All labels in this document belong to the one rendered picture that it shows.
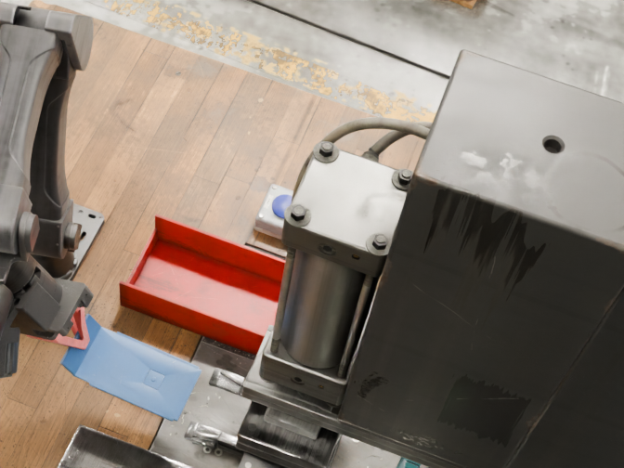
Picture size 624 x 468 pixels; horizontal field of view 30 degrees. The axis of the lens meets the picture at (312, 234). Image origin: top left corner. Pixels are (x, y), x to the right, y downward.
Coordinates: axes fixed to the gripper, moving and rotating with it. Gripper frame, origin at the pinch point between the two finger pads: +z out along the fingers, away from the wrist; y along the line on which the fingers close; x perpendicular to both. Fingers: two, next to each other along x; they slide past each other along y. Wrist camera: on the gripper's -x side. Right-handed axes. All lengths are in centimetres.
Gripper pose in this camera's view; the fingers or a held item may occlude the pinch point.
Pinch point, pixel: (81, 341)
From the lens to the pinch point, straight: 144.0
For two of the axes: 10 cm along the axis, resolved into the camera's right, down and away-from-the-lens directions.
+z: 3.7, 5.7, 7.3
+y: 8.5, 1.1, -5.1
